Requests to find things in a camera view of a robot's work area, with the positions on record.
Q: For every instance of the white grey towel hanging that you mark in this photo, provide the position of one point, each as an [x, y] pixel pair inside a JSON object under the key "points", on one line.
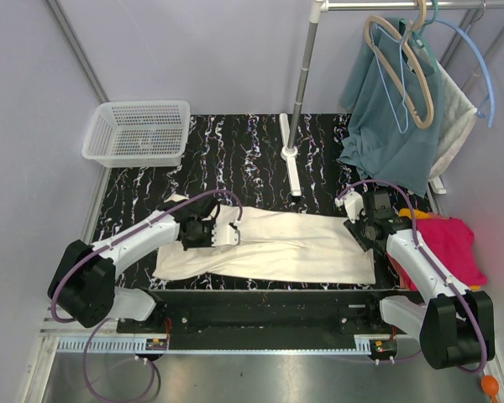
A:
{"points": [[457, 124]]}

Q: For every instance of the white perforated plastic basket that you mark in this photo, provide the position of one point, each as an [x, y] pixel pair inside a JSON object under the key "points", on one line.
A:
{"points": [[138, 134]]}

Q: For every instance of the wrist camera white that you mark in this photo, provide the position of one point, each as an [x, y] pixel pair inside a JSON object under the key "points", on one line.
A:
{"points": [[352, 201], [226, 234]]}

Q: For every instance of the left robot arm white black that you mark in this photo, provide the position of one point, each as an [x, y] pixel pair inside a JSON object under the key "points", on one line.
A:
{"points": [[83, 288]]}

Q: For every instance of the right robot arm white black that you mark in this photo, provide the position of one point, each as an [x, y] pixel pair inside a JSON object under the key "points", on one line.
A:
{"points": [[454, 325]]}

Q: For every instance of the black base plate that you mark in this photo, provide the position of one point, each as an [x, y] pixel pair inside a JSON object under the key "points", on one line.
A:
{"points": [[338, 311]]}

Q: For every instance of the yellow object under shirt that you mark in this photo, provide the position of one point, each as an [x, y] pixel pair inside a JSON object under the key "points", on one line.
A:
{"points": [[416, 213]]}

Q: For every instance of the thin blue wire hanger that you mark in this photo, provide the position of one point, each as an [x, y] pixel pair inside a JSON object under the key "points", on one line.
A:
{"points": [[383, 80]]}

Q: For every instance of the metal clothes rack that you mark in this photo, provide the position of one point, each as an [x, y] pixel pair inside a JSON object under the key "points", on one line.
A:
{"points": [[289, 124]]}

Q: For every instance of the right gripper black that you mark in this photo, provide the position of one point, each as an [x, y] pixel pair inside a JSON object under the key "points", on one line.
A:
{"points": [[353, 229]]}

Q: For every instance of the black marble pattern mat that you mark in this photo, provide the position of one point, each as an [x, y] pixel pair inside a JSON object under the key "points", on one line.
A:
{"points": [[240, 153]]}

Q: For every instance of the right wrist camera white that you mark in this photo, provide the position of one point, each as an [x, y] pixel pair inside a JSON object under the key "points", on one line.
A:
{"points": [[352, 201]]}

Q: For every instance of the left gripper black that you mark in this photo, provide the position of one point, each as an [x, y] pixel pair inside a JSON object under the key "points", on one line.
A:
{"points": [[188, 244]]}

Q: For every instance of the light blue thick hanger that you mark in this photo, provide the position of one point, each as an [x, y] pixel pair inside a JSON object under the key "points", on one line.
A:
{"points": [[487, 108]]}

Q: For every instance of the orange ball object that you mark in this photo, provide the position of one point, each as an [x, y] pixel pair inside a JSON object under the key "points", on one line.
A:
{"points": [[491, 387]]}

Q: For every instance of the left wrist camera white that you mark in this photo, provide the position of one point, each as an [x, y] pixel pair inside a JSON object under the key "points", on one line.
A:
{"points": [[226, 234]]}

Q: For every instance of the beige clothes hanger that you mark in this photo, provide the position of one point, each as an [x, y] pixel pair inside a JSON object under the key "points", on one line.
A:
{"points": [[398, 77]]}

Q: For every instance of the cream white t shirt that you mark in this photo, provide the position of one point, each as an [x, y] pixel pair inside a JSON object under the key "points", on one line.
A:
{"points": [[278, 246]]}

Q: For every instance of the aluminium frame rail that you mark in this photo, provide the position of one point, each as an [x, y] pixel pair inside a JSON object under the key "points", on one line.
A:
{"points": [[50, 325]]}

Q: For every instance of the teal t shirt hanging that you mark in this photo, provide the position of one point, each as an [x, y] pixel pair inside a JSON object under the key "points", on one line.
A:
{"points": [[374, 146]]}

